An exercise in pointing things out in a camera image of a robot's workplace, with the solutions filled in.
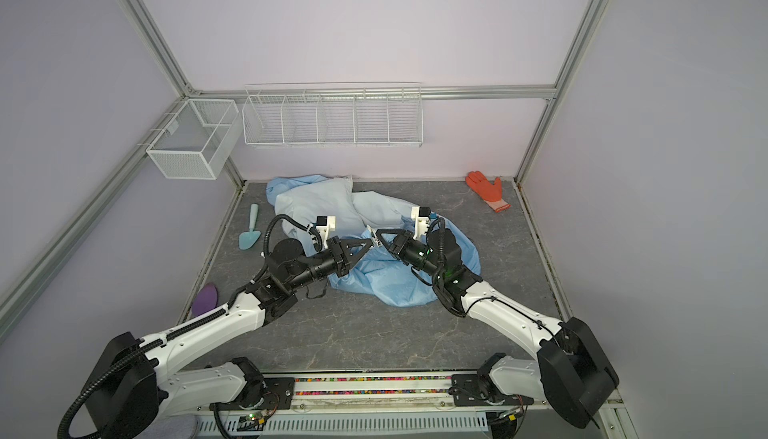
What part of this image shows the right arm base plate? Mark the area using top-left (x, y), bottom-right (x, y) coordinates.
top-left (448, 373), bottom-right (534, 407)

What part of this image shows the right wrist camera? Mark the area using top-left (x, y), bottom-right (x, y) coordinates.
top-left (411, 206), bottom-right (432, 240)

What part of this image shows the green circuit board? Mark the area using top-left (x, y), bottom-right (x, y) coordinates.
top-left (237, 415), bottom-right (266, 431)

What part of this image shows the white slotted vent strip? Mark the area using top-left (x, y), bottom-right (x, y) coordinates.
top-left (197, 411), bottom-right (490, 438)

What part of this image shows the purple pink brush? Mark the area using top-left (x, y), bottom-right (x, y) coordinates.
top-left (190, 283), bottom-right (218, 318)

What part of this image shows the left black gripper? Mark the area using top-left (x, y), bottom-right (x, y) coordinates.
top-left (287, 237), bottom-right (373, 292)

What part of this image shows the orange red glove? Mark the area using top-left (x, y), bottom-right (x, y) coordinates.
top-left (465, 171), bottom-right (510, 213)

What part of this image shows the white mesh box basket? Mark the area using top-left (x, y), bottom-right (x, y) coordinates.
top-left (147, 99), bottom-right (243, 180)

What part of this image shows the light blue jacket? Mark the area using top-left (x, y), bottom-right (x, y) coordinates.
top-left (265, 174), bottom-right (482, 308)

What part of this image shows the white wire shelf basket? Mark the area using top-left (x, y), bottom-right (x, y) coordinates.
top-left (241, 82), bottom-right (424, 147)

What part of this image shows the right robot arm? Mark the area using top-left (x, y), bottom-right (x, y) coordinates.
top-left (376, 226), bottom-right (620, 429)

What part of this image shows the mint green trowel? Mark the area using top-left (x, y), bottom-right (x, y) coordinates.
top-left (238, 203), bottom-right (261, 251)

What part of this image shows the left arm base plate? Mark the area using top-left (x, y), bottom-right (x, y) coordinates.
top-left (242, 376), bottom-right (296, 411)

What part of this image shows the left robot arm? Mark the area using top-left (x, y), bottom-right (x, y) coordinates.
top-left (56, 237), bottom-right (374, 438)

